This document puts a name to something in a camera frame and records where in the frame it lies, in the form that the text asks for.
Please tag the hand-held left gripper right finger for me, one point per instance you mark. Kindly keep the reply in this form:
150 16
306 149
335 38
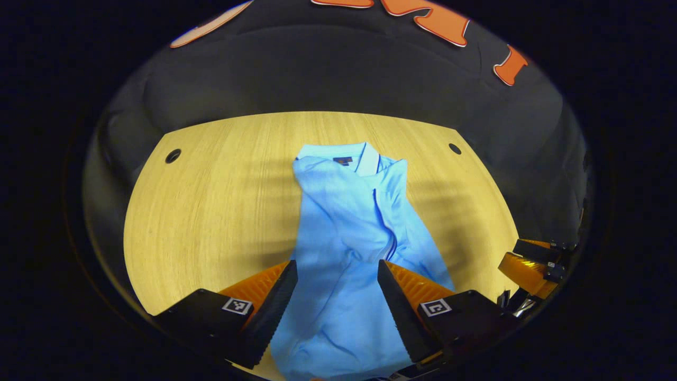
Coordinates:
402 312

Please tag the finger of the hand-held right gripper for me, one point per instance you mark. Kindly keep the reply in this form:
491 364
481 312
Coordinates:
534 250
529 275

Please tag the light blue T-shirt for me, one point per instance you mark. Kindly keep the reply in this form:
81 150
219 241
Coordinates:
338 222

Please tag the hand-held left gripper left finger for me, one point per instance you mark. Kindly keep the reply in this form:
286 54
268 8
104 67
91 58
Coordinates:
270 312

